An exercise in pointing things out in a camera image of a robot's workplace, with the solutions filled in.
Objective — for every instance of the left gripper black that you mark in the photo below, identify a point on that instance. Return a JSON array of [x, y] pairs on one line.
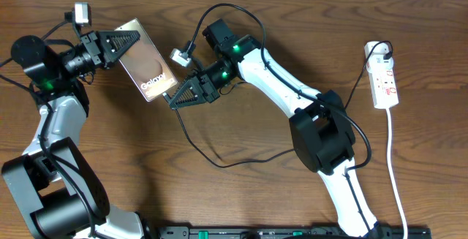
[[103, 56]]

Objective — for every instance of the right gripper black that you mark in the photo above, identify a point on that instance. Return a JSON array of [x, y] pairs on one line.
[[202, 88]]

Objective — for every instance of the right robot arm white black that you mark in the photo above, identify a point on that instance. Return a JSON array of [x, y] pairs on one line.
[[322, 133]]

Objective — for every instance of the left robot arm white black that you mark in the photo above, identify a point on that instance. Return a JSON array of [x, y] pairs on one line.
[[53, 186]]

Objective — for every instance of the white power strip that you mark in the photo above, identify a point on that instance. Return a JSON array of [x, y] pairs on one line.
[[379, 65]]

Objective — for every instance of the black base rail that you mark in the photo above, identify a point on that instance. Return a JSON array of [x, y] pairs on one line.
[[381, 232]]

